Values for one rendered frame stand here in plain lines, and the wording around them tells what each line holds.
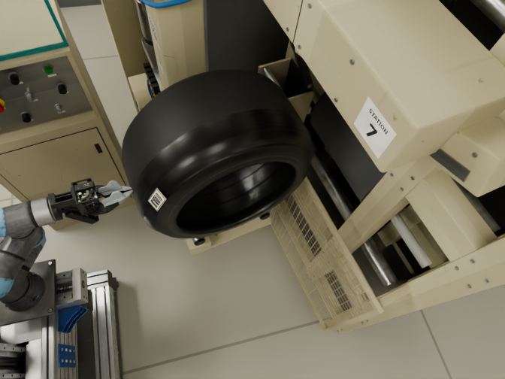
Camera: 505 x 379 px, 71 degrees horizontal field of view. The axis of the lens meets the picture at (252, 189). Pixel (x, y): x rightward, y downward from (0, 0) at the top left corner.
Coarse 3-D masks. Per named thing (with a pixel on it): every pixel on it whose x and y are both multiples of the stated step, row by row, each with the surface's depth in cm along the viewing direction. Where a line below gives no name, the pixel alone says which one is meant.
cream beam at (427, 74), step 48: (288, 0) 78; (336, 0) 69; (384, 0) 70; (432, 0) 72; (336, 48) 68; (384, 48) 64; (432, 48) 65; (480, 48) 66; (336, 96) 74; (384, 96) 60; (432, 96) 59; (480, 96) 60; (432, 144) 66
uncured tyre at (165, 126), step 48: (192, 96) 93; (240, 96) 95; (144, 144) 96; (192, 144) 88; (240, 144) 90; (288, 144) 98; (144, 192) 96; (192, 192) 95; (240, 192) 144; (288, 192) 125
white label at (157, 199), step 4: (156, 188) 93; (156, 192) 93; (160, 192) 93; (152, 196) 95; (156, 196) 94; (160, 196) 93; (164, 196) 93; (148, 200) 96; (152, 200) 95; (156, 200) 94; (160, 200) 94; (164, 200) 93; (152, 204) 96; (156, 204) 95; (160, 204) 94; (156, 208) 96
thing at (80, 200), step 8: (72, 184) 96; (80, 184) 96; (88, 184) 97; (72, 192) 95; (80, 192) 97; (88, 192) 97; (56, 200) 96; (64, 200) 95; (72, 200) 94; (80, 200) 96; (88, 200) 94; (96, 200) 96; (56, 208) 94; (64, 208) 98; (72, 208) 97; (80, 208) 96; (88, 208) 99; (96, 208) 100; (56, 216) 94
